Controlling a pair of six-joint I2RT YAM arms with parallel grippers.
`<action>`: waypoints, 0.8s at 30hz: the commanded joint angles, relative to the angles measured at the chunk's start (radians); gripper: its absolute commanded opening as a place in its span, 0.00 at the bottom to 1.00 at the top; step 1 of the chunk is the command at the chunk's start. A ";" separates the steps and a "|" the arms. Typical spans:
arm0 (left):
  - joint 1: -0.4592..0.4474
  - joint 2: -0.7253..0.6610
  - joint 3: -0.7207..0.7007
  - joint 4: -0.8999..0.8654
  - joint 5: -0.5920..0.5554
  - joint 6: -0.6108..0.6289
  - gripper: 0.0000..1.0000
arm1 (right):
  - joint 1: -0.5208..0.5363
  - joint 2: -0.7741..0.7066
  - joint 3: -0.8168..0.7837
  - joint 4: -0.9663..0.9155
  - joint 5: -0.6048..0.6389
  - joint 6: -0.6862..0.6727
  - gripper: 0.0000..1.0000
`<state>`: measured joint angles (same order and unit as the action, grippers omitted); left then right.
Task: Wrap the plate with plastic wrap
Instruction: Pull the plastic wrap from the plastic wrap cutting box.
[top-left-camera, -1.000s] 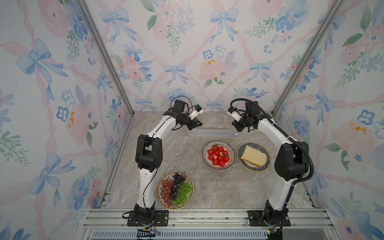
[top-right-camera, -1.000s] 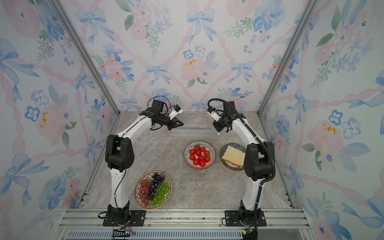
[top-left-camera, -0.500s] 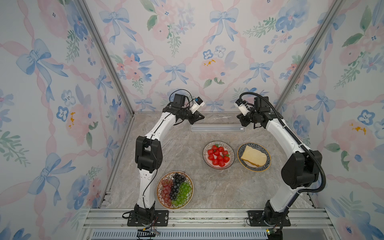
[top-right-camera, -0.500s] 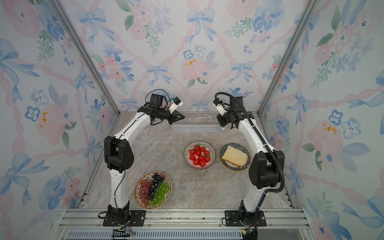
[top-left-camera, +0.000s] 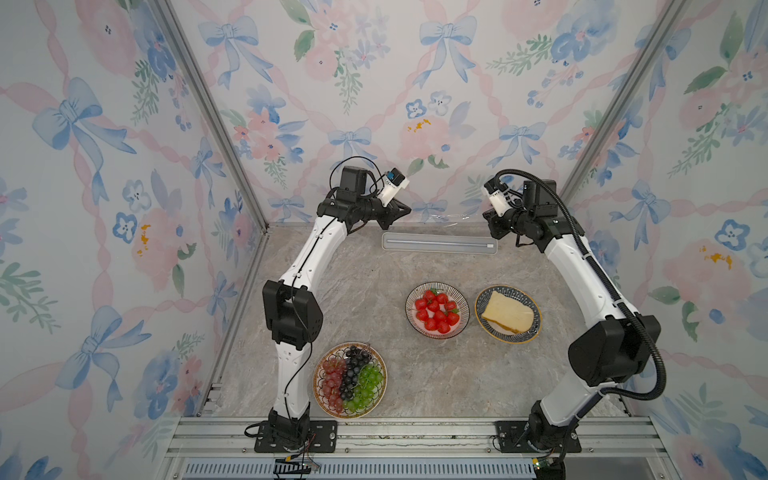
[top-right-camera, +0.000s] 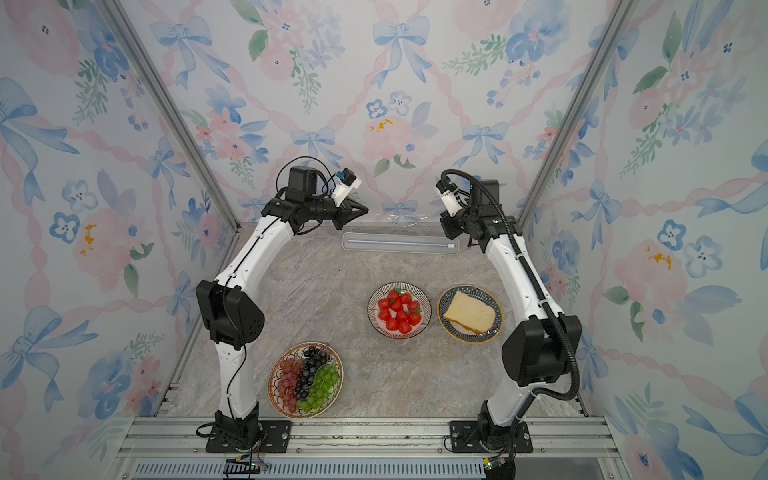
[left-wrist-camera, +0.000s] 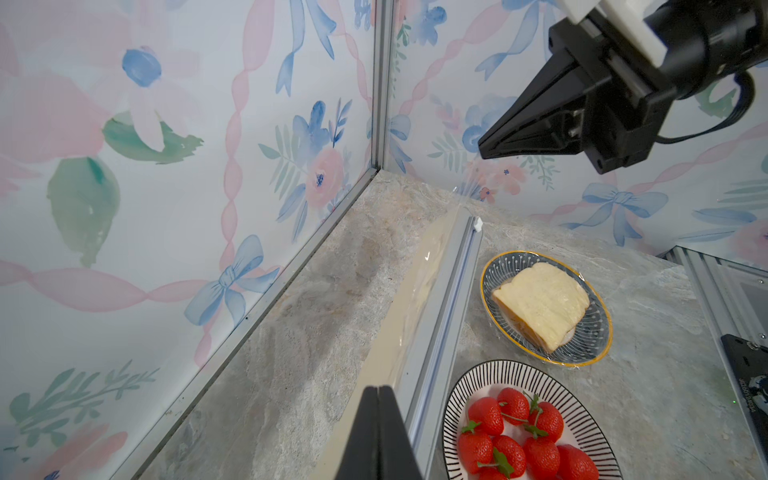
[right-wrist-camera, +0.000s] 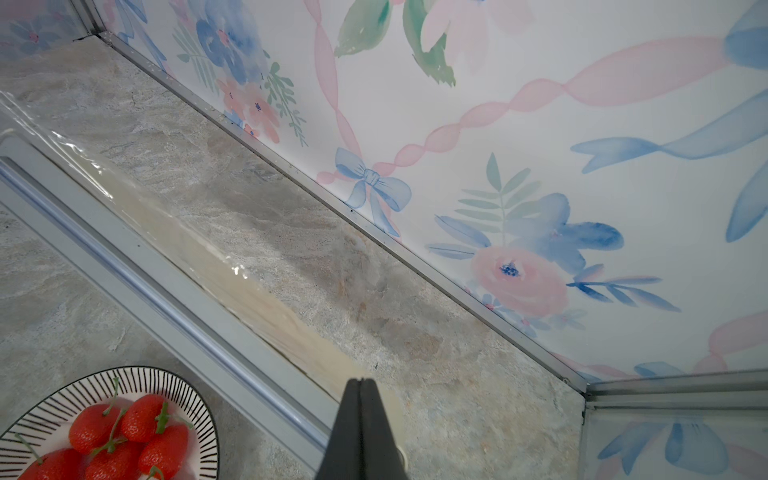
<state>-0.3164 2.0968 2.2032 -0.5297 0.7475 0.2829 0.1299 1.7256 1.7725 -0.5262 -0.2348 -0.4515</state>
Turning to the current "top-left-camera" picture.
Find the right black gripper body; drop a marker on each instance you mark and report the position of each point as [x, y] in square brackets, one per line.
[520, 219]

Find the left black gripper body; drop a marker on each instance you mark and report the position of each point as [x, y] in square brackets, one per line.
[371, 211]

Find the cream plastic wrap dispenser box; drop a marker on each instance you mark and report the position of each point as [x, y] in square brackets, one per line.
[439, 243]

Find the glass bowl with striped rim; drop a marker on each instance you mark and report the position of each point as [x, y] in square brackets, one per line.
[464, 306]

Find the dark blue yellow-rimmed plate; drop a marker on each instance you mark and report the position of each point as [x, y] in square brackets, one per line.
[507, 314]

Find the round plate with grapes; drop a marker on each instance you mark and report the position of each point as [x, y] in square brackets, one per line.
[350, 380]

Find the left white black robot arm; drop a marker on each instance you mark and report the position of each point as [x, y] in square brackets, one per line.
[292, 313]

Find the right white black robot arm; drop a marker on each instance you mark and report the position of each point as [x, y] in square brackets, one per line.
[617, 354]

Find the slice of bread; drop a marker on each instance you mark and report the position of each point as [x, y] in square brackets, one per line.
[508, 314]

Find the red strawberries pile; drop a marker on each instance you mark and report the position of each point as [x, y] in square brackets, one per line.
[436, 312]

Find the mixed colour grapes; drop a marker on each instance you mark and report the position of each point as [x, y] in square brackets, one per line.
[351, 380]

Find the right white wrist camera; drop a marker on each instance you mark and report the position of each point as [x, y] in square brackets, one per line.
[496, 192]

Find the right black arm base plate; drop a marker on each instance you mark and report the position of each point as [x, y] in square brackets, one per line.
[522, 436]

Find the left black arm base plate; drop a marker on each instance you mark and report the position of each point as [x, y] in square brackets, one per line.
[316, 436]

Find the aluminium mounting rail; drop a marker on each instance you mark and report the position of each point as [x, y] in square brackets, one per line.
[418, 448]

